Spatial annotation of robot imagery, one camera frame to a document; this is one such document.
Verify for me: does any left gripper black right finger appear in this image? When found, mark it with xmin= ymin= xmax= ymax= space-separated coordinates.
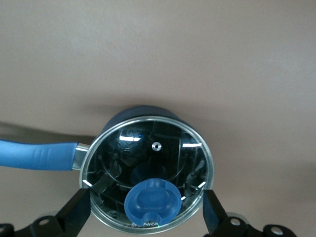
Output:
xmin=202 ymin=189 xmax=297 ymax=237

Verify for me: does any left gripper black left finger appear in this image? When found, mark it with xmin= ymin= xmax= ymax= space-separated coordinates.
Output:
xmin=0 ymin=188 xmax=91 ymax=237

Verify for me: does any glass lid with blue knob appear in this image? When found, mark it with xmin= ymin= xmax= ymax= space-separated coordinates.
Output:
xmin=79 ymin=116 xmax=213 ymax=233

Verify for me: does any blue saucepan with handle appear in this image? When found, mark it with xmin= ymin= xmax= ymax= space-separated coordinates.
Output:
xmin=0 ymin=105 xmax=188 ymax=171

